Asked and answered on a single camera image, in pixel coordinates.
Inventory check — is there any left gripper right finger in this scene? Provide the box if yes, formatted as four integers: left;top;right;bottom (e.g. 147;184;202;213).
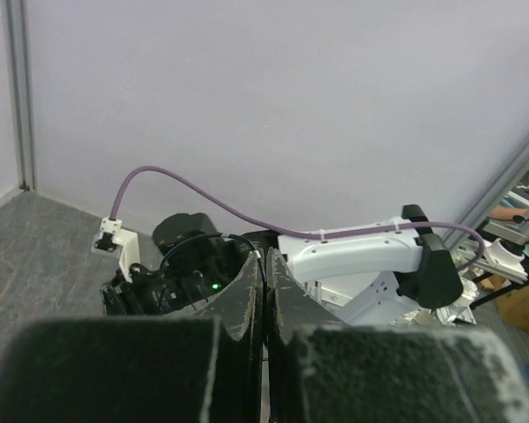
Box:
266;249;529;422

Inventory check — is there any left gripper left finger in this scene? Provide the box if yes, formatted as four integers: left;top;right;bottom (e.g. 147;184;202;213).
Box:
0;256;264;422

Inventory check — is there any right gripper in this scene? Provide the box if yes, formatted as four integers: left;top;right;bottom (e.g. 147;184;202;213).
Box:
100;263;229;315

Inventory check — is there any black wire with white marks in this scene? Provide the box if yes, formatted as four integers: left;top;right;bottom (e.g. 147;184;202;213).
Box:
158;233;265;309

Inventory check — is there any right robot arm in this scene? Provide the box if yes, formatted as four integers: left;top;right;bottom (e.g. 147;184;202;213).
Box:
93;205;465;325

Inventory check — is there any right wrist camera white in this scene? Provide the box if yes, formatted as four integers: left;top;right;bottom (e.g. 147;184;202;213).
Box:
91;218;141;283

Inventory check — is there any aluminium corner post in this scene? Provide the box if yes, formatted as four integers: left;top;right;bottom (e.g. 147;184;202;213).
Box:
1;0;37;191

